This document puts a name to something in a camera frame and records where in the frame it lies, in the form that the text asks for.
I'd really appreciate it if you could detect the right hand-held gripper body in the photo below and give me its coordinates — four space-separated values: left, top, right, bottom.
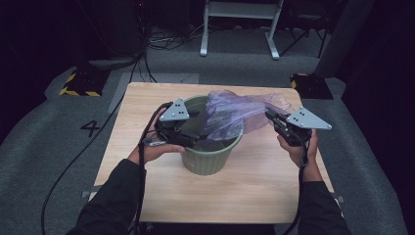
278 107 333 147

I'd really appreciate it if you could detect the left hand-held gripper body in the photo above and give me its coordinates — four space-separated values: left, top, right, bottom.
155 97 191 147

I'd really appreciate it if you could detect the green ribbed plastic bin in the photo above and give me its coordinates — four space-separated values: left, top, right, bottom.
180 95 245 176

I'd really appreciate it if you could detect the purple plastic bag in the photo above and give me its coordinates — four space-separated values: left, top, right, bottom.
200 90 297 142

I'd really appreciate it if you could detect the person's right hand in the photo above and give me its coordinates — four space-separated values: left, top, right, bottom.
277 128 323 183

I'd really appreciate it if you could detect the person's left hand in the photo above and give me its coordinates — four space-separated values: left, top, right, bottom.
126 108 186 165

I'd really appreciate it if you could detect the black yellow striped base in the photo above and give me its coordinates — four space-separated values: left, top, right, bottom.
59 68 111 98
290 72 335 101

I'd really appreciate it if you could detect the grey pillar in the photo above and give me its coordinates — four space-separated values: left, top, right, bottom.
313 0 376 79

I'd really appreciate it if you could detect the black tripod stand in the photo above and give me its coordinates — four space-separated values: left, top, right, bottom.
280 0 329 59

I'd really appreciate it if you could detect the left hand-held gripper cable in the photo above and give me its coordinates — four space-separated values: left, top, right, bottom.
132 101 174 235

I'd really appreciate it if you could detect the hand-held gripper cable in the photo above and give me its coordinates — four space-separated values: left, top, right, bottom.
283 136 311 235
132 101 174 235

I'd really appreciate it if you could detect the right hand-held gripper cable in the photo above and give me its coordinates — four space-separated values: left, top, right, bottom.
283 136 311 235

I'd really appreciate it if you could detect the bundle of floor cables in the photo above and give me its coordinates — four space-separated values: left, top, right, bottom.
148 23 209 52

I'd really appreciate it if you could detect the long black floor cable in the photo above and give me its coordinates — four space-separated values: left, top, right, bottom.
40 48 148 235

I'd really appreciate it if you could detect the white metal stand frame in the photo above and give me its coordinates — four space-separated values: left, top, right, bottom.
200 0 285 61

